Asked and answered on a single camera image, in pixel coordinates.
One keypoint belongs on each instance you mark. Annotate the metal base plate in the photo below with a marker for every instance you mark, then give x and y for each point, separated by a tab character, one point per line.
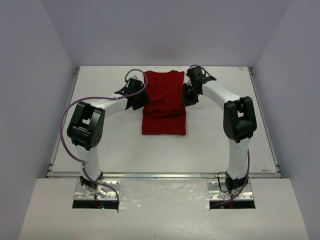
220	194
102	193

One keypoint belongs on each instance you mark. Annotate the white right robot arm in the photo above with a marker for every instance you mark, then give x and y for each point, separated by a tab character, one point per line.
239	121

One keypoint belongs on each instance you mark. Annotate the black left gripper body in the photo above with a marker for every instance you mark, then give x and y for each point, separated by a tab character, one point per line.
139	99

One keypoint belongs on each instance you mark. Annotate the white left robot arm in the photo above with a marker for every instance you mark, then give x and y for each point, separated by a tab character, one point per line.
86	126

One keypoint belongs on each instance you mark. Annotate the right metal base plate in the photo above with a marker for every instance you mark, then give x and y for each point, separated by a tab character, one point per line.
220	194

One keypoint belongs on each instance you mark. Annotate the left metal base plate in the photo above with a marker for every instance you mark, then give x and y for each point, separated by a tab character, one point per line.
102	193

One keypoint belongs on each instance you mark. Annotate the red t shirt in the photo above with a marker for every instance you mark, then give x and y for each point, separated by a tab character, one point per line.
166	114

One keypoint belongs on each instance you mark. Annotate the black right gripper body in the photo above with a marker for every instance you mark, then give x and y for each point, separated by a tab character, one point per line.
190	96

